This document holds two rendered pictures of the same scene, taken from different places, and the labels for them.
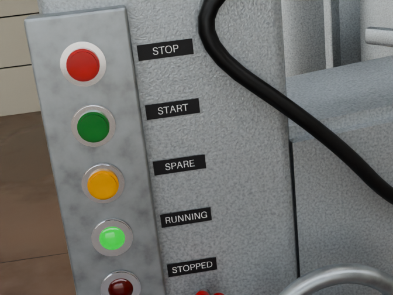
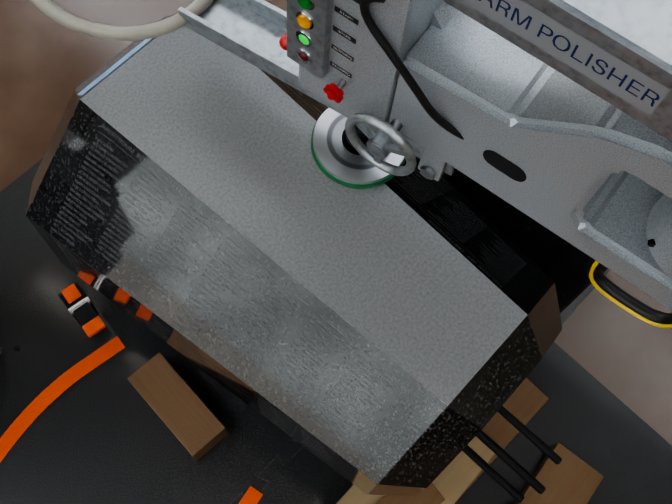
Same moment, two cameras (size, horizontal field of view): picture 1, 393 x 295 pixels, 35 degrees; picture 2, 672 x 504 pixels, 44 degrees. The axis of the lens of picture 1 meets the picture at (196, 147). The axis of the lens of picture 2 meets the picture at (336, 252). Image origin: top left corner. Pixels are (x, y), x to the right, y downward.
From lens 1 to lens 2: 1.07 m
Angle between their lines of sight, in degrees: 54
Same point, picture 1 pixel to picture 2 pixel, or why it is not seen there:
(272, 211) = (381, 79)
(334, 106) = (446, 58)
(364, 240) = (425, 120)
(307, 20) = not seen: outside the picture
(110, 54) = not seen: outside the picture
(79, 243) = (291, 30)
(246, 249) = (366, 82)
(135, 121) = (323, 12)
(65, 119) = not seen: outside the picture
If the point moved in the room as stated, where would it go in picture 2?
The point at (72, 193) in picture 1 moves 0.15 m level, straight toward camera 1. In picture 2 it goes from (292, 13) to (245, 81)
